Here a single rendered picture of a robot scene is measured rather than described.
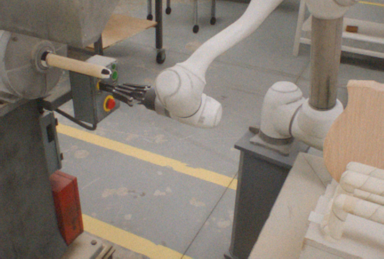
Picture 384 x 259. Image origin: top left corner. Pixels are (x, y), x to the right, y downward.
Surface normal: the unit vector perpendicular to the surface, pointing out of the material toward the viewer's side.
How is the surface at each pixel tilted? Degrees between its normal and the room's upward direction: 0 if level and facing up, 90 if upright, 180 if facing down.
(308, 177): 0
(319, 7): 109
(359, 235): 0
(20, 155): 90
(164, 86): 53
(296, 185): 0
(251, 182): 90
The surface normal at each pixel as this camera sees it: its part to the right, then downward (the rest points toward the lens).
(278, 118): -0.69, 0.30
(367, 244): 0.03, -0.86
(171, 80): -0.38, -0.16
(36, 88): 0.86, 0.37
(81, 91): -0.43, 0.44
